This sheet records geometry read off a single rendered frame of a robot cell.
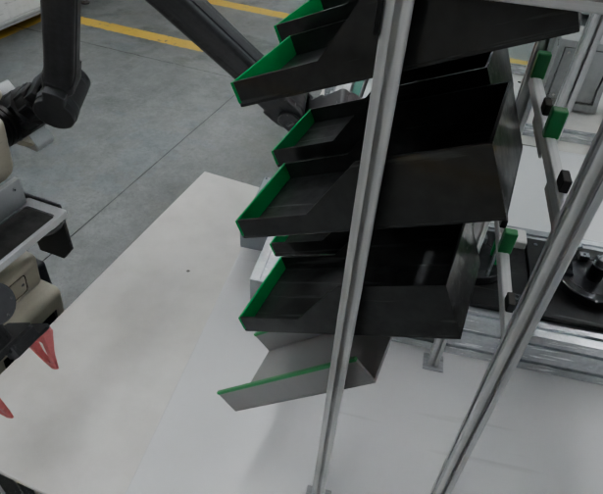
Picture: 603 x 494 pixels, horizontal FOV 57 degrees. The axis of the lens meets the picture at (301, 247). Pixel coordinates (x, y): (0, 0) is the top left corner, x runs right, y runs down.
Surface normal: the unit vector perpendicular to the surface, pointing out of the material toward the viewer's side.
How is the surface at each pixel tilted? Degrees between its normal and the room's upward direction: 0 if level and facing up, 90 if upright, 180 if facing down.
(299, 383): 90
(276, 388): 90
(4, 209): 90
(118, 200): 0
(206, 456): 0
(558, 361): 90
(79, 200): 0
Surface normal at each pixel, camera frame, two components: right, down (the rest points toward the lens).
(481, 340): -0.22, 0.64
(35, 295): 0.18, -0.70
